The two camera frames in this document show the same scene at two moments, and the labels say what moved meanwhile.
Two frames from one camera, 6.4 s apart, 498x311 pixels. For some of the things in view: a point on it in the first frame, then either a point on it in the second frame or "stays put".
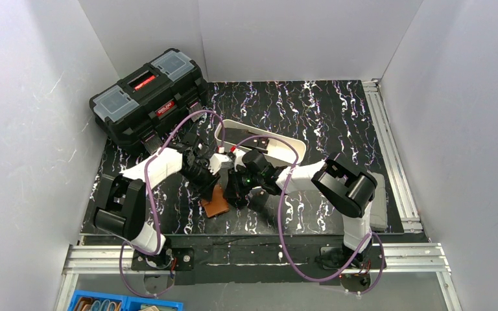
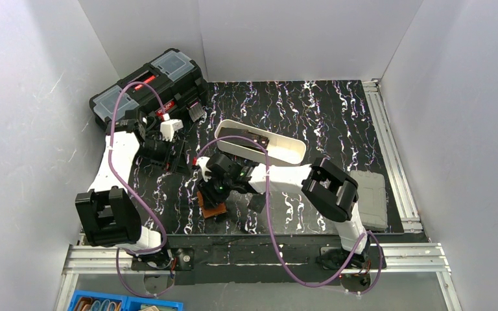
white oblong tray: [231, 134] stays put
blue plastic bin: [82, 300] stays put
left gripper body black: [208, 183] to [174, 153]
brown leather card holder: [216, 205] stays put
